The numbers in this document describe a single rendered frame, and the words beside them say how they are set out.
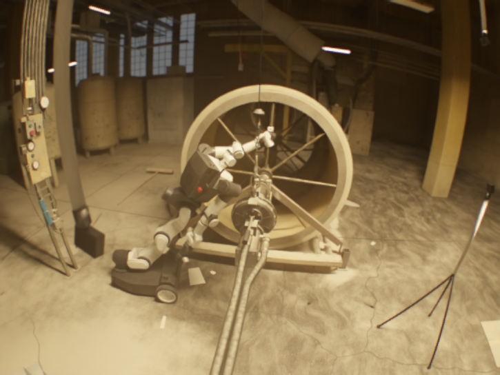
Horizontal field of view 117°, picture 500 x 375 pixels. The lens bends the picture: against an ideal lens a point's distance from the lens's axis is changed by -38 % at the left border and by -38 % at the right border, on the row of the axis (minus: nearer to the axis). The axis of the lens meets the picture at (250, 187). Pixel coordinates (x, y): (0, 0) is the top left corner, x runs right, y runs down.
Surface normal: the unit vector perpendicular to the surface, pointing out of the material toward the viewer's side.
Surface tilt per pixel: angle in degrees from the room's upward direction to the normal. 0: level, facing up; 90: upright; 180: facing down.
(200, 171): 61
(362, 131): 90
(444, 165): 90
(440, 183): 90
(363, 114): 90
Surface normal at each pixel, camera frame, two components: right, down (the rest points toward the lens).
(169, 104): -0.14, 0.37
